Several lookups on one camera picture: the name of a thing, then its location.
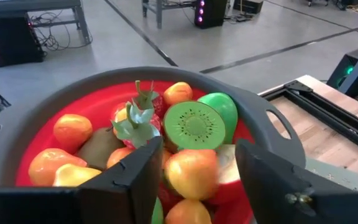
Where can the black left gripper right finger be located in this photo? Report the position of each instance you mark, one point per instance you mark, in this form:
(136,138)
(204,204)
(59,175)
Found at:
(291,202)

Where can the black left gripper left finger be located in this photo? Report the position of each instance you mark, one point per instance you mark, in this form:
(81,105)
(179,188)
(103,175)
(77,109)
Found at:
(104,205)

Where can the green fruit piece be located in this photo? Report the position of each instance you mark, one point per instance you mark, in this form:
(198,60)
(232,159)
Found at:
(158,214)

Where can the green perforated metal shelf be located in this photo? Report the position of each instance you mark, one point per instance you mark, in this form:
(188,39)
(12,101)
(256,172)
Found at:
(337,174)

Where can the brown whole kiwi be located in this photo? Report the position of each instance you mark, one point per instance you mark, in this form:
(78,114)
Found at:
(99,146)

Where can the cream peach half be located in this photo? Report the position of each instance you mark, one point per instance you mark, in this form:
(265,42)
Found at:
(228,168)

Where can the red strawberry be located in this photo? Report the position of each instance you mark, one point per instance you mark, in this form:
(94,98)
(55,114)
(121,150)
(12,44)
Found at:
(137,127)
(158,104)

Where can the red collapsible colander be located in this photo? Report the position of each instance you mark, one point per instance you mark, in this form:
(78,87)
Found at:
(89,102)

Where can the green pear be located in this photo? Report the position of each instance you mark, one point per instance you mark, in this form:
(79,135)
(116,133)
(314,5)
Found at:
(225,109)

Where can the black tower with green light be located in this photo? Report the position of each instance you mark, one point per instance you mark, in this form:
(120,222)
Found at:
(342,68)

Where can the black tower with red lights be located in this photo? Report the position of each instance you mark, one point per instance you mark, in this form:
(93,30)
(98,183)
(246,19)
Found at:
(11,40)

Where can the low black box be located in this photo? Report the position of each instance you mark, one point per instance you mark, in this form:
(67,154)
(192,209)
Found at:
(247,5)

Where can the grey metal bench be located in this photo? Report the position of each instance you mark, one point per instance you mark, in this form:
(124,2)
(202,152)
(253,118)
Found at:
(158,9)
(26,4)

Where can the black tower with purple lights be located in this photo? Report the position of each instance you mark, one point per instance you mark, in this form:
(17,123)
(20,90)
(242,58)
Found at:
(211,12)

